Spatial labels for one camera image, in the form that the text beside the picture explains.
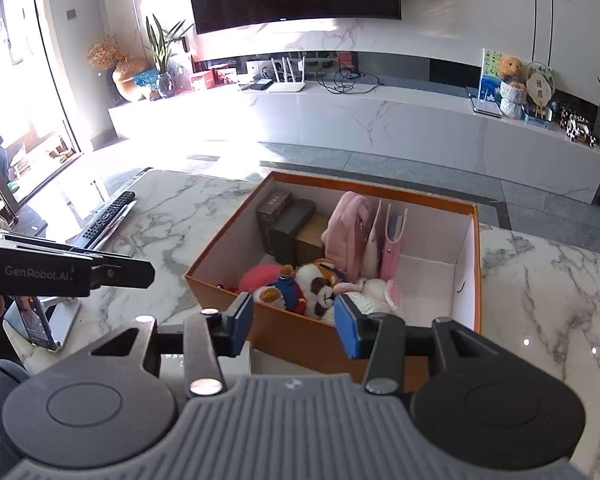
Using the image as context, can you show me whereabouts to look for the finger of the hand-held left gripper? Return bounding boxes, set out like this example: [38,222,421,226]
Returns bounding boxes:
[89,257,156,292]

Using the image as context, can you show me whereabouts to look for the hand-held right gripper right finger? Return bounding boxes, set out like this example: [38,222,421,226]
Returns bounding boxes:
[332,292,504,396]

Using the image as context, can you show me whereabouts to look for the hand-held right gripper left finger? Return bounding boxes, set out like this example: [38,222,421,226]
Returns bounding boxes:
[90,291,255,396]

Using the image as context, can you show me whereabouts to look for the white crochet bunny doll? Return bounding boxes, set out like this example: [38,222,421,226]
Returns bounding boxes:
[332,277,405,322]

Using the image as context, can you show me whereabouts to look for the pink fluffy plush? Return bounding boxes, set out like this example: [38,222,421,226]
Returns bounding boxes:
[237,262,284,295]

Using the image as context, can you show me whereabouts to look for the pink gift bag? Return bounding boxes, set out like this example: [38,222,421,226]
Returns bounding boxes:
[364,199,409,282]

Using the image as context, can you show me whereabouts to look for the orange cardboard box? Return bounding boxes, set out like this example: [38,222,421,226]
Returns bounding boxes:
[184,170,483,387]

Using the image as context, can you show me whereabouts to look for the tan box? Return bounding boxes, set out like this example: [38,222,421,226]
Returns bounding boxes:
[295,214,332,267]

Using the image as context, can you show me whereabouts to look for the pink plush backpack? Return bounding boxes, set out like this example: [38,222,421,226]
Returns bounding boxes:
[321,190,374,282]

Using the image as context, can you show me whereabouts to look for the dark brown box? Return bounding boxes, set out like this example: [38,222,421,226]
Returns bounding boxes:
[255,189,294,257]

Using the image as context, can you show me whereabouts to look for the brown white plush dog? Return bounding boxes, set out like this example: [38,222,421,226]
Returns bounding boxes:
[295,258,354,319]

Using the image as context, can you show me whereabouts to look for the blue red plush doll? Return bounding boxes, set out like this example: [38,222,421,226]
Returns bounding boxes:
[252,265,309,314]

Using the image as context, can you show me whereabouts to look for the black remote control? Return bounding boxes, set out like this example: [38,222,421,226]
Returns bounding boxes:
[79,190,139,251]

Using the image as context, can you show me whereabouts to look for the smartphone on stand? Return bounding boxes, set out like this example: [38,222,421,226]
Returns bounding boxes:
[2,294,82,354]

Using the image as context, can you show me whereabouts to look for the orange clay vase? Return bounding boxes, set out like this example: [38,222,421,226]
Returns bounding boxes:
[112,57,154,103]

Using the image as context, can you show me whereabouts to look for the red box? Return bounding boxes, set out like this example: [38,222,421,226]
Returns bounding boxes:
[188,68,216,92]

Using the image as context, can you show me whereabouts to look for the white marble TV cabinet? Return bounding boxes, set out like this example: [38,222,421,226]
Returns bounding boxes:
[107,50,600,206]

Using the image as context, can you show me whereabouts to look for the sliding glass door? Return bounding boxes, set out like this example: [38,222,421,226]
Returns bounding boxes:
[0,0,87,213]

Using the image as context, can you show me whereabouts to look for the dried flower bunch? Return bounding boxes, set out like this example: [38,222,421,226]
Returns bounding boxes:
[86,33,129,71]

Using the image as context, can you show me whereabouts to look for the green potted plant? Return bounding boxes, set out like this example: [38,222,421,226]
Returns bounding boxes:
[144,14,197,99]

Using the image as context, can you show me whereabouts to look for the white router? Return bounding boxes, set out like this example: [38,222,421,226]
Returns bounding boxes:
[268,54,307,94]

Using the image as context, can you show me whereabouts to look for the blue picture stand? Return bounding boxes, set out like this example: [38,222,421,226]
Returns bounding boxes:
[466,48,504,117]

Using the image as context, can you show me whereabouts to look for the cow figurines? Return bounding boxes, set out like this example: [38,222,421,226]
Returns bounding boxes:
[559,109,599,147]

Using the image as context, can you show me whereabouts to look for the brown teddy bear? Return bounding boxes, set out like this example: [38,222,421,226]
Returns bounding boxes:
[497,55,526,84]

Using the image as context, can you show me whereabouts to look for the round paper fan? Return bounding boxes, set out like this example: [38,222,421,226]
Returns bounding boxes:
[526,61,556,112]

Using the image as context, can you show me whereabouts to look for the black cables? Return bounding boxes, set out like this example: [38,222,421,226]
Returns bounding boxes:
[320,57,382,96]

